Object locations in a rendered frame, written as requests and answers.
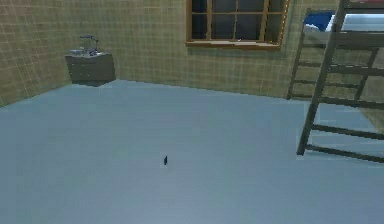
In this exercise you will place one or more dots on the brown framed window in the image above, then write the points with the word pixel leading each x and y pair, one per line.
pixel 236 23

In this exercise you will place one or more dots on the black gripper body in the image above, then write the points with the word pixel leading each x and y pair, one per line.
pixel 165 160

